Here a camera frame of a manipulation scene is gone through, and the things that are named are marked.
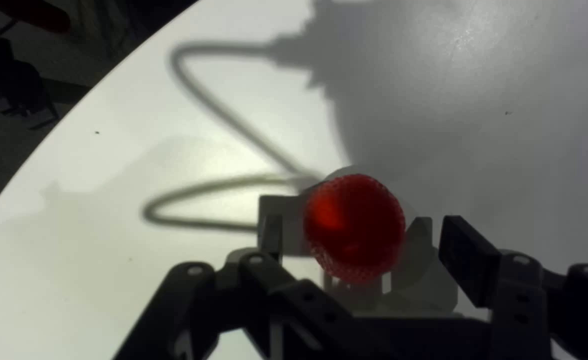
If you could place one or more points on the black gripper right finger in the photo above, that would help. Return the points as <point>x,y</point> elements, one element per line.
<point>479,266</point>

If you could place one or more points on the red toy strawberry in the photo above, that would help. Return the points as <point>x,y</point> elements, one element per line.
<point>354,226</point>

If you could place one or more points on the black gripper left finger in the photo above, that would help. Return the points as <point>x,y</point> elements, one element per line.
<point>257,272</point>

